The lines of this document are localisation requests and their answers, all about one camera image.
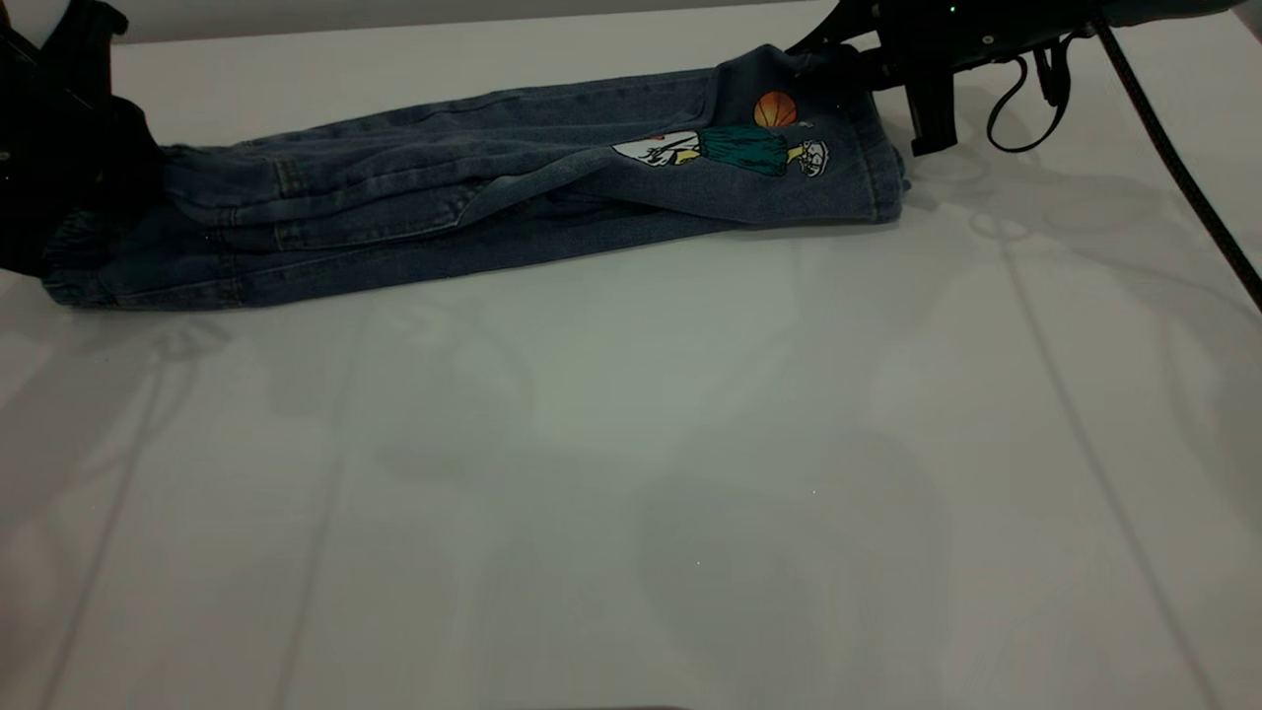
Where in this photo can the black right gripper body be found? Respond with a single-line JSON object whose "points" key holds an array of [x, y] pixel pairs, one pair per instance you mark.
{"points": [[966, 35]]}

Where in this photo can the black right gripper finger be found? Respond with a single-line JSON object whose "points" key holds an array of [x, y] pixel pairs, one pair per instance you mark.
{"points": [[833, 44], [932, 113]]}

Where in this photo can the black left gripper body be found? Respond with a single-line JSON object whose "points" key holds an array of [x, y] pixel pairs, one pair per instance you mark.
{"points": [[69, 187]]}

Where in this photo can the blue denim pants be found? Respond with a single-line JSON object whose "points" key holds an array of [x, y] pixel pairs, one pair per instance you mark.
{"points": [[493, 197]]}

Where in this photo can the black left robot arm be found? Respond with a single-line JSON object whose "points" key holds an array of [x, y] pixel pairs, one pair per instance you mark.
{"points": [[59, 44]]}

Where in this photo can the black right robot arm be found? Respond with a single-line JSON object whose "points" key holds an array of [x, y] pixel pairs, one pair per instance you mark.
{"points": [[1163, 8]]}

